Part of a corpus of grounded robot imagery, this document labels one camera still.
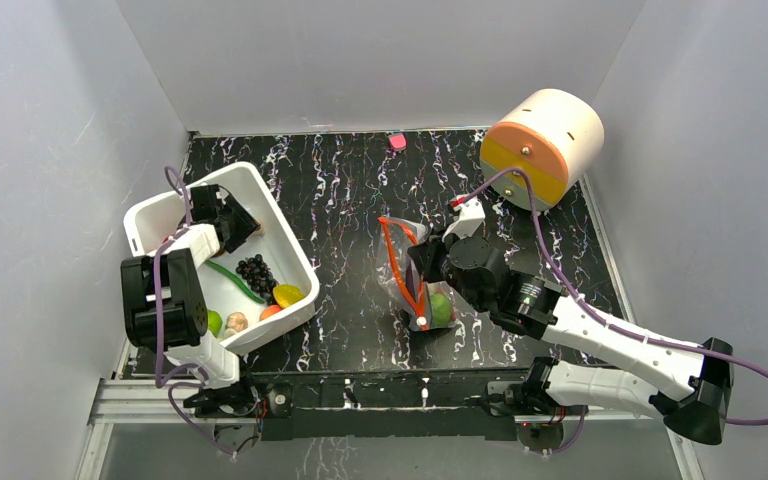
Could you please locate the purple toy eggplant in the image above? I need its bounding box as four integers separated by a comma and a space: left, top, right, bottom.
404, 260, 422, 302

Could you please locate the small pink eraser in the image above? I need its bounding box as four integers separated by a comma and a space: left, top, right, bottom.
387, 134, 407, 152

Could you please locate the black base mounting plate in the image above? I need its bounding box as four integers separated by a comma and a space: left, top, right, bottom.
253, 367, 570, 448

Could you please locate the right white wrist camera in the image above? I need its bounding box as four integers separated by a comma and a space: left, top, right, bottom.
443, 195, 485, 241

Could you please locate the beige toy garlic bulb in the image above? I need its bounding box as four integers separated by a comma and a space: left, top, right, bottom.
225, 312, 249, 333

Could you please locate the orange toy peach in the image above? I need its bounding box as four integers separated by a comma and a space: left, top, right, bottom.
259, 304, 283, 321

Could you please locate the round cream drawer cabinet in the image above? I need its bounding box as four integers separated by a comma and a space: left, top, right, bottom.
479, 88, 605, 212

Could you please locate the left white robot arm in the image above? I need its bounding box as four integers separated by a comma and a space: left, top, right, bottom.
120, 184, 260, 416

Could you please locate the black toy grape bunch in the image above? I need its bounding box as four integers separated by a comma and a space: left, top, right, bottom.
236, 254, 278, 304

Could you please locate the light green toy fruit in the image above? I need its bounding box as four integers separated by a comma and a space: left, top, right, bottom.
207, 310, 224, 337

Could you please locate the green toy custard apple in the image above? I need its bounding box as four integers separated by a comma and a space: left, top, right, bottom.
430, 293, 454, 328

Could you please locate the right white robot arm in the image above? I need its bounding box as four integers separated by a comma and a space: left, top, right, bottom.
407, 236, 734, 445

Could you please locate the clear zip bag orange zipper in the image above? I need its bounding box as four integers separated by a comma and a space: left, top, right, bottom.
374, 216, 456, 332

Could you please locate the white plastic bin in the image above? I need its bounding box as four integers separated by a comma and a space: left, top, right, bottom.
123, 162, 320, 355

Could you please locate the yellow toy starfruit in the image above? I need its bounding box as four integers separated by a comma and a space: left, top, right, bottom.
272, 284, 306, 309

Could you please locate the green toy bean pod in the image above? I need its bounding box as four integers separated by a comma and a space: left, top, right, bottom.
206, 260, 266, 305

